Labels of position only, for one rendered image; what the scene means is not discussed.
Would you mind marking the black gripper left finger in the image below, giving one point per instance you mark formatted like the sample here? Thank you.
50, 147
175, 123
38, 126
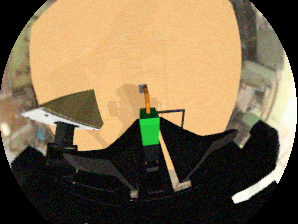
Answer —
119, 160

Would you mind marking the black rectangular post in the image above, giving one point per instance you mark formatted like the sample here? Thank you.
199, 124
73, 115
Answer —
168, 182

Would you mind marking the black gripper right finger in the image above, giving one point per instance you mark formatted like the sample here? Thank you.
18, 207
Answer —
187, 150

